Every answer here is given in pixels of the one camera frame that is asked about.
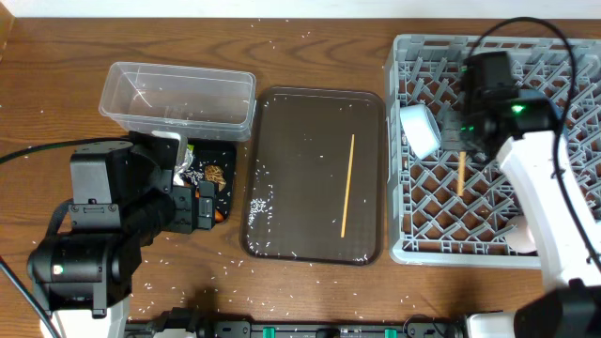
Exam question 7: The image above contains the wooden chopstick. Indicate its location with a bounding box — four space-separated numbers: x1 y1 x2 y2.
456 151 467 197
340 133 355 238

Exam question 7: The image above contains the orange carrot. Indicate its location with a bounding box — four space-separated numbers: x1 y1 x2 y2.
214 209 224 223

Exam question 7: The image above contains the yellow green snack wrapper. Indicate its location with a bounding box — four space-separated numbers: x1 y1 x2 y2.
173 145 193 186

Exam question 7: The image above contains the light blue rice bowl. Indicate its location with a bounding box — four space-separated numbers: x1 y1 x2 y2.
399 104 441 160

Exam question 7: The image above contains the brown food scrap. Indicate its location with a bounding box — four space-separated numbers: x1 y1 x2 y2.
204 165 227 192

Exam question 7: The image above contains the pink cup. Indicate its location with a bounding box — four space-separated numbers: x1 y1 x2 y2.
504 215 536 254

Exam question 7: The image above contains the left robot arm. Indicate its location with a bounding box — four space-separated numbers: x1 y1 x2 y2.
27 131 217 337

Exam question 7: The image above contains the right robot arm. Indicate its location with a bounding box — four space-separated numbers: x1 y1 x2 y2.
456 52 600 337

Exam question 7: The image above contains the grey dishwasher rack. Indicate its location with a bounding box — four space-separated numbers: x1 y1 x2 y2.
384 34 600 269

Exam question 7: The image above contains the white rice pile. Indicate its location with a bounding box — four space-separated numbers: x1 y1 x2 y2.
180 168 205 186

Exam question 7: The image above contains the black plastic tray bin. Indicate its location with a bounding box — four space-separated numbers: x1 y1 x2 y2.
189 140 237 225

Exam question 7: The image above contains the clear plastic container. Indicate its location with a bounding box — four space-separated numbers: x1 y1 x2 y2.
99 62 256 142

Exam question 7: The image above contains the brown serving tray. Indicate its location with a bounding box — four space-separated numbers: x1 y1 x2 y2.
240 86 387 267

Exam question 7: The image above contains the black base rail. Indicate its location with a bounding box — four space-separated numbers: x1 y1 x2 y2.
124 308 468 338

